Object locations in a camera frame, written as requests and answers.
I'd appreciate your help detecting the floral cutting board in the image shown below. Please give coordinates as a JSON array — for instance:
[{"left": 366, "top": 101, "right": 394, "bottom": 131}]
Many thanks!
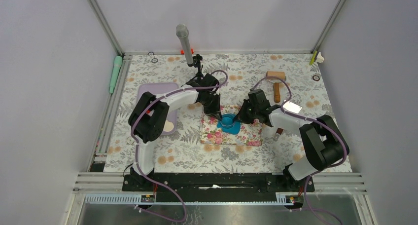
[{"left": 200, "top": 114, "right": 263, "bottom": 147}]

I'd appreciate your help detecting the blue dough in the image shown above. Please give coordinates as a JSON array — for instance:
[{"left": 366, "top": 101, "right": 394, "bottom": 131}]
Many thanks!
[{"left": 217, "top": 113, "right": 241, "bottom": 135}]

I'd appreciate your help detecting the wooden rolling pin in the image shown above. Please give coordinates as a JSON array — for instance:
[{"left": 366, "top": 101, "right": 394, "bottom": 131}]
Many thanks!
[{"left": 266, "top": 71, "right": 286, "bottom": 103}]

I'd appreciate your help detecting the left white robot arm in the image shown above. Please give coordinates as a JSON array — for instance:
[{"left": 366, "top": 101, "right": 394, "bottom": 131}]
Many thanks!
[{"left": 128, "top": 74, "right": 227, "bottom": 191}]

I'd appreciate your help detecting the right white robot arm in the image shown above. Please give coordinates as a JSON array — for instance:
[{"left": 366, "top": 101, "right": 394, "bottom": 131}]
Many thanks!
[{"left": 233, "top": 89, "right": 349, "bottom": 191}]

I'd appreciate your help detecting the beige dough disc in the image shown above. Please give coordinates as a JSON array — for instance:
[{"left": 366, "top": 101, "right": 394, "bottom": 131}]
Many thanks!
[{"left": 163, "top": 120, "right": 176, "bottom": 135}]

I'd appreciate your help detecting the floral tablecloth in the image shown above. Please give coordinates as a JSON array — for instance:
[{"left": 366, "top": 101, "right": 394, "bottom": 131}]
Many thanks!
[{"left": 104, "top": 54, "right": 333, "bottom": 173}]

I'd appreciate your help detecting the black microphone tripod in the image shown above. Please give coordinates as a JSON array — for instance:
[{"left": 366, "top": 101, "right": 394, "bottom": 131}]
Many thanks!
[{"left": 187, "top": 54, "right": 204, "bottom": 83}]

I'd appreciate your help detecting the purple tray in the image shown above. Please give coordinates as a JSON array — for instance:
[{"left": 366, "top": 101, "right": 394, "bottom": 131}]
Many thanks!
[{"left": 136, "top": 82, "right": 179, "bottom": 127}]

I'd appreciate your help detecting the red clip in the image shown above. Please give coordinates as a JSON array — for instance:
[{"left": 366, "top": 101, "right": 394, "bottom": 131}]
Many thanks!
[{"left": 180, "top": 49, "right": 194, "bottom": 55}]

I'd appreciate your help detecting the grey microphone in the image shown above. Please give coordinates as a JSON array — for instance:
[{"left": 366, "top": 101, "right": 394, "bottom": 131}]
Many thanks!
[{"left": 176, "top": 24, "right": 194, "bottom": 67}]

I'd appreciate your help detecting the white clip in corner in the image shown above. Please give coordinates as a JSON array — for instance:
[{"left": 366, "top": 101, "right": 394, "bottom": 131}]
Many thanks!
[{"left": 315, "top": 52, "right": 325, "bottom": 63}]

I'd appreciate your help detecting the green marker pen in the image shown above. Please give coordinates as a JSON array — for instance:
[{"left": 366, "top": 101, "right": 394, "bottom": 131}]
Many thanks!
[{"left": 109, "top": 56, "right": 123, "bottom": 94}]

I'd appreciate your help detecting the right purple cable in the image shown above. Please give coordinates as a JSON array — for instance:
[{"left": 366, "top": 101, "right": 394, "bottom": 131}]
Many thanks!
[{"left": 250, "top": 75, "right": 348, "bottom": 225}]

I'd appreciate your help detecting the purple cable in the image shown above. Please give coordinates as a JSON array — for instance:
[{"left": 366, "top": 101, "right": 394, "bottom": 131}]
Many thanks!
[
  {"left": 130, "top": 70, "right": 229, "bottom": 223},
  {"left": 250, "top": 75, "right": 348, "bottom": 225}
]

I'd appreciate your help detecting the metal scraper wooden handle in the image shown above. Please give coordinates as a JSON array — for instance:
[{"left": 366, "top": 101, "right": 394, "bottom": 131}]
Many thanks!
[{"left": 274, "top": 102, "right": 302, "bottom": 141}]

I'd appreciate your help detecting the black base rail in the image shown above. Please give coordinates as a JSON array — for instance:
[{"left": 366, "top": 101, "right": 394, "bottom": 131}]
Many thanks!
[{"left": 122, "top": 172, "right": 315, "bottom": 203}]

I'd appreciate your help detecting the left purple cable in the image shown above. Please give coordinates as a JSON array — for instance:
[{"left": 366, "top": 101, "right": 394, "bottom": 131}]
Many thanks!
[{"left": 130, "top": 70, "right": 229, "bottom": 223}]

